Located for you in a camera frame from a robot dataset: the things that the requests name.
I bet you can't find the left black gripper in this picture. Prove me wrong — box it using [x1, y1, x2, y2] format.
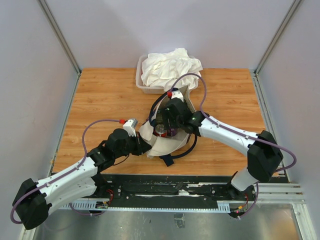
[114, 131, 152, 159]

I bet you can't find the purple soda can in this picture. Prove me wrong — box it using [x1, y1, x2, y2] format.
[168, 128, 179, 137]

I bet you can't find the beige canvas tote bag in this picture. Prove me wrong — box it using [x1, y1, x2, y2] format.
[138, 92, 198, 167]

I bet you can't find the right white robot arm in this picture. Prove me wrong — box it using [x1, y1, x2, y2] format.
[158, 98, 283, 200]

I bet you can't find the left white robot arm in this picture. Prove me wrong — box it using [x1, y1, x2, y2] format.
[10, 128, 152, 230]

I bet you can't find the red soda can front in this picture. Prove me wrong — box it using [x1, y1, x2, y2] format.
[153, 124, 168, 137]

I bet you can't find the clear plastic bin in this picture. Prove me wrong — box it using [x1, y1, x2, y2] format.
[135, 54, 201, 95]

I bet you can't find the white crumpled cloth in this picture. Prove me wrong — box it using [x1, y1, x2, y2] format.
[140, 47, 204, 90]

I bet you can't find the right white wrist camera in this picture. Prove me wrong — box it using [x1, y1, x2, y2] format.
[167, 90, 184, 102]

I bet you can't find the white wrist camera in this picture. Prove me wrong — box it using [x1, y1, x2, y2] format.
[167, 90, 184, 102]
[119, 118, 138, 137]

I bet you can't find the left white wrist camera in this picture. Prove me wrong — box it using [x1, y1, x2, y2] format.
[119, 118, 138, 137]

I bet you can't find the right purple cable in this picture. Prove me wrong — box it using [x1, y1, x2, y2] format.
[168, 72, 297, 173]

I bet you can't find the purple cable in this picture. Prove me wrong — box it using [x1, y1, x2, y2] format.
[168, 72, 297, 173]
[9, 118, 123, 224]

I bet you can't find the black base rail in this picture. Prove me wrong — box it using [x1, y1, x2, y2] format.
[49, 172, 258, 211]

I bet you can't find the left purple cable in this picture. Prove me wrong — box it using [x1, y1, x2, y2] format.
[9, 118, 123, 224]

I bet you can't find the right aluminium frame post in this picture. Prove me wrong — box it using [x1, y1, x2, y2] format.
[254, 0, 305, 75]

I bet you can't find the aluminium frame post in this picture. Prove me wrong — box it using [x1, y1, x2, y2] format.
[36, 0, 82, 76]
[254, 0, 305, 75]

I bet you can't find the left aluminium frame post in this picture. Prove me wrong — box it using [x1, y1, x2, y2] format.
[36, 0, 82, 76]

